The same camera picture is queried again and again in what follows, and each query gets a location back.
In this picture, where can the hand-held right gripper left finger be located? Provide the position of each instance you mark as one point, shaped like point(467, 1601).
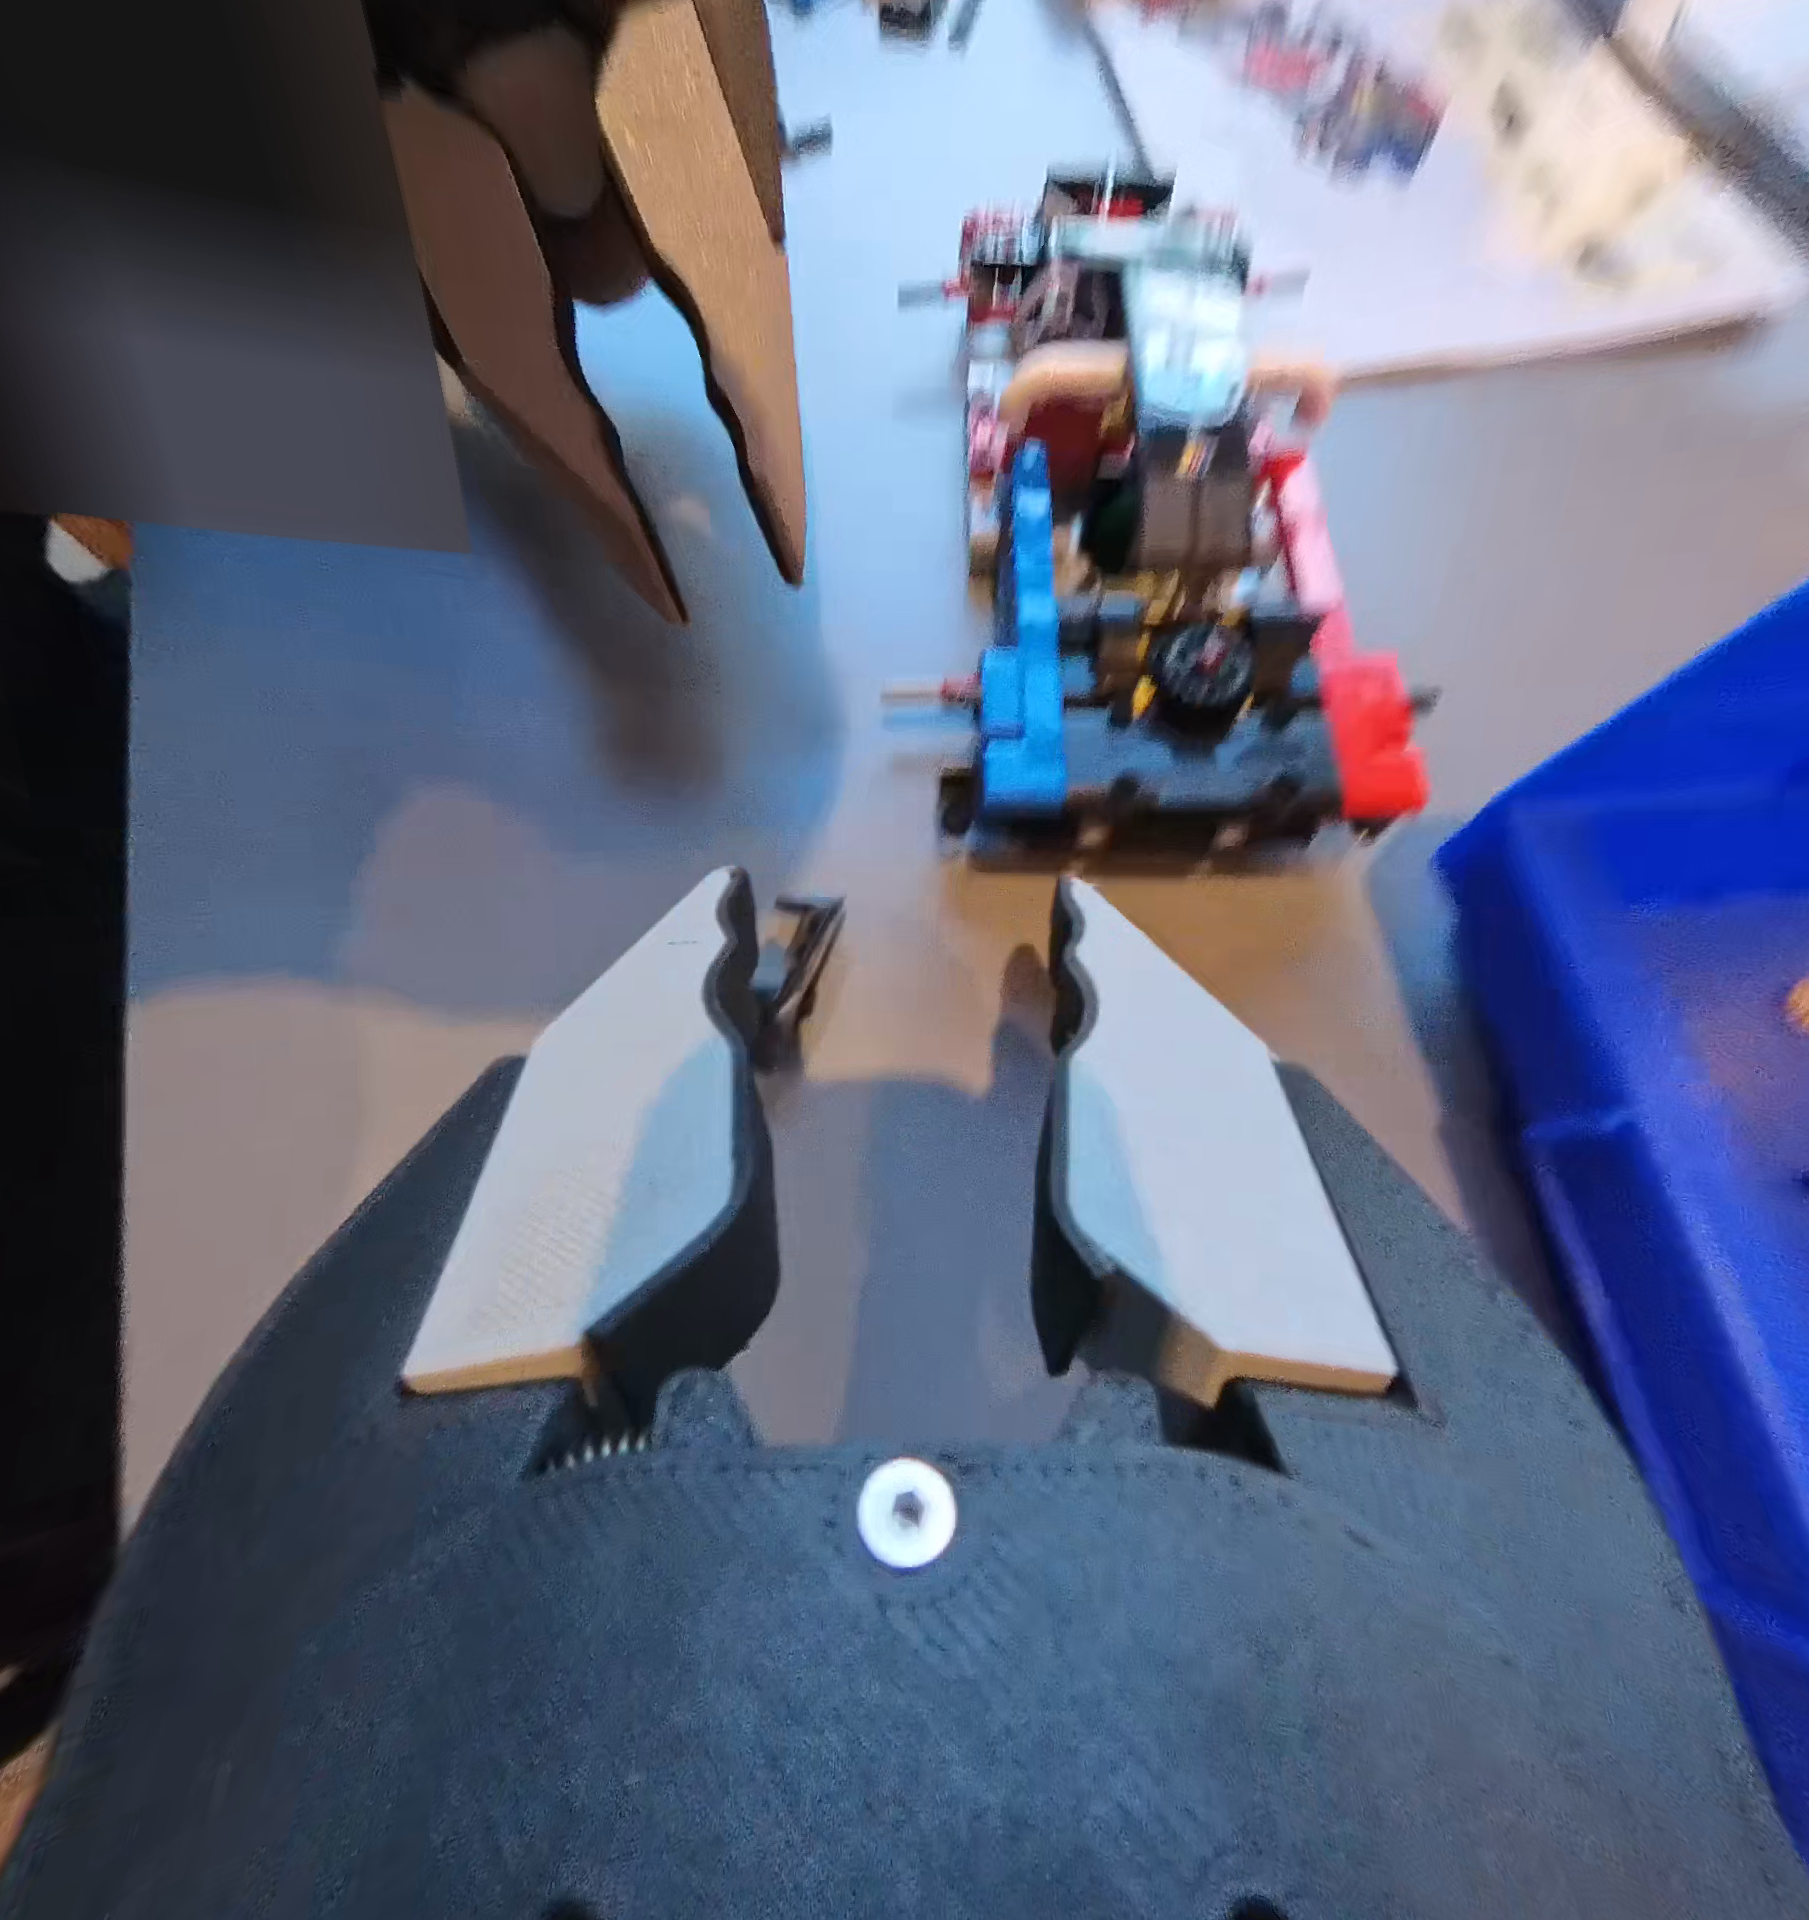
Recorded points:
point(590, 1200)

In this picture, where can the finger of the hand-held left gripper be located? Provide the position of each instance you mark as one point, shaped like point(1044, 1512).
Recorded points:
point(726, 194)
point(516, 344)

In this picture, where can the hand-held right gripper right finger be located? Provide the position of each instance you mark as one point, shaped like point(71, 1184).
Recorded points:
point(1220, 1200)

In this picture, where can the small black brick assembly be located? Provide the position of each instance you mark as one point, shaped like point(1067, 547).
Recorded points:
point(804, 960)

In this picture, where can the toy brick car model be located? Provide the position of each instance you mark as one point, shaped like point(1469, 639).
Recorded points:
point(1145, 750)

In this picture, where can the building instruction booklet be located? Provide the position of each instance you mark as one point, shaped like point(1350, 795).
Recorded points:
point(1444, 270)

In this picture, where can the person's left hand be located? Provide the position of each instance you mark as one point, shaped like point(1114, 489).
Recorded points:
point(567, 151)

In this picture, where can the blue plastic bin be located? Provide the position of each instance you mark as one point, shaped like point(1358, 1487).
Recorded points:
point(1669, 1350)

